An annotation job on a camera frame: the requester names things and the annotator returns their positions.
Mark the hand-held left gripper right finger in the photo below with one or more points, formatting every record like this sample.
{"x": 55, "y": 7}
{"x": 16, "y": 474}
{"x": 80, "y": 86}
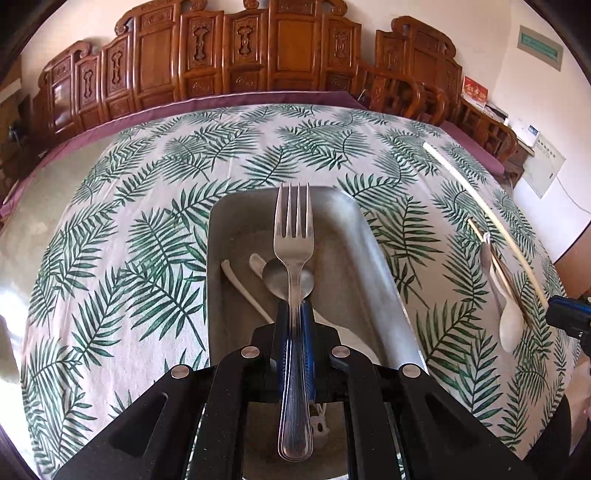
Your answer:
{"x": 383, "y": 415}

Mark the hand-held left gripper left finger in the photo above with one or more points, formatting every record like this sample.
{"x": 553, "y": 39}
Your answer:
{"x": 221, "y": 415}

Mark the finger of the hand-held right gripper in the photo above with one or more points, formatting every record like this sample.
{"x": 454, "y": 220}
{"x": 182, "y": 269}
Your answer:
{"x": 572, "y": 302}
{"x": 570, "y": 321}

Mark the metal spoon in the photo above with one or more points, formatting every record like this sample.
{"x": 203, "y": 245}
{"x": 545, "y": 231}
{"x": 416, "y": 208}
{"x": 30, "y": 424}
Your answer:
{"x": 277, "y": 282}

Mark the grey metal tray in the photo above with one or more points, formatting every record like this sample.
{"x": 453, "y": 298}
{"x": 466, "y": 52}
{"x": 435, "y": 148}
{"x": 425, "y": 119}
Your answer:
{"x": 355, "y": 263}

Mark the metal fork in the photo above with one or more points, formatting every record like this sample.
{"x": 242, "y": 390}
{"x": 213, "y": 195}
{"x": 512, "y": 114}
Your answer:
{"x": 293, "y": 240}

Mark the white distribution box door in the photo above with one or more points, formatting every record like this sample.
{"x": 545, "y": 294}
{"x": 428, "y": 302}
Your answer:
{"x": 542, "y": 166}

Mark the pale long chopstick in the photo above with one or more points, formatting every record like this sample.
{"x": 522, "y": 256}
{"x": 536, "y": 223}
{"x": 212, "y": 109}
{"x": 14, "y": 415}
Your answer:
{"x": 466, "y": 189}

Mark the purple armchair cushion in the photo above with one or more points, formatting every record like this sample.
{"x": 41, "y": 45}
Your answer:
{"x": 467, "y": 139}

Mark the leaf print tablecloth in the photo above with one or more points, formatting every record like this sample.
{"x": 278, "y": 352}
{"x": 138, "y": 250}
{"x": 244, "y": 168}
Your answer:
{"x": 138, "y": 230}

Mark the red desk card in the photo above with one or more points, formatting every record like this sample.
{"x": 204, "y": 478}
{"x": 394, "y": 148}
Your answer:
{"x": 474, "y": 91}

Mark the carved wooden armchair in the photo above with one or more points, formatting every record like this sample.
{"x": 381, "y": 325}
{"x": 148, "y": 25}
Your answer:
{"x": 415, "y": 55}

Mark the carved wooden sofa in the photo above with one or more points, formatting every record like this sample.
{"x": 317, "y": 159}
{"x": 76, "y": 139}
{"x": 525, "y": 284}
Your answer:
{"x": 157, "y": 55}

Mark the grey wall panel box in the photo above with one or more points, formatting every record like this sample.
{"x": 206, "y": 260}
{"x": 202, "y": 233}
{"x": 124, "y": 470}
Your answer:
{"x": 540, "y": 47}

